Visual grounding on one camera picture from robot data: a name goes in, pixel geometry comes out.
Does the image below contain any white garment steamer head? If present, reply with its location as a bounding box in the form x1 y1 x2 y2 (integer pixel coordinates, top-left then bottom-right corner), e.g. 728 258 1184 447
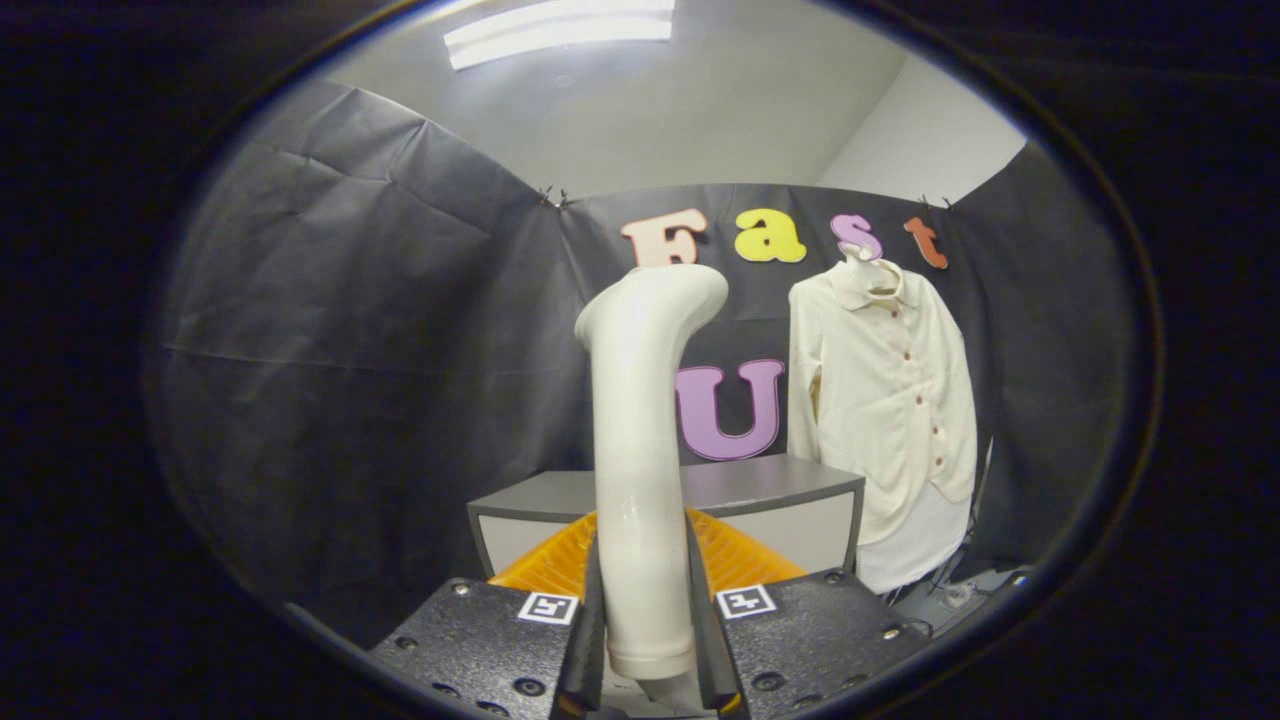
575 263 730 682

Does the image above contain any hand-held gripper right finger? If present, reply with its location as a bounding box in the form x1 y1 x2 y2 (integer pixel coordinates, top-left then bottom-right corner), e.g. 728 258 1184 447
684 508 936 717

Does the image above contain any ceiling light panel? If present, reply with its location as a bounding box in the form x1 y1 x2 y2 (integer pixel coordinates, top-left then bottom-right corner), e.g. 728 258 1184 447
443 0 677 72

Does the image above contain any black cable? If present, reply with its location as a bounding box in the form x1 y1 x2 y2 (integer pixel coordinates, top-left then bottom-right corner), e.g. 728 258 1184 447
882 575 966 641

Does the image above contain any black backdrop cloth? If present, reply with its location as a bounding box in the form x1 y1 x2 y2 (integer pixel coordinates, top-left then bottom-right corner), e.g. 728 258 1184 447
150 80 1136 643

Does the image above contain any cream button shirt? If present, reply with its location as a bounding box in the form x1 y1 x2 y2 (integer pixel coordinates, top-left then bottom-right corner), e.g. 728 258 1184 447
787 258 980 547

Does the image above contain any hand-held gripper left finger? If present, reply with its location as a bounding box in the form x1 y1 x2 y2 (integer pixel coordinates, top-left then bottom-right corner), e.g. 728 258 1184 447
368 510 605 720

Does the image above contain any grey cabinet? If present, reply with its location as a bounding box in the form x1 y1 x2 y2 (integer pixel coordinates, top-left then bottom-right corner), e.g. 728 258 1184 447
467 455 867 583

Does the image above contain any white garment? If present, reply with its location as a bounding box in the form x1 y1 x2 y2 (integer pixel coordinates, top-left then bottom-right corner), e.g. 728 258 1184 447
856 480 973 597

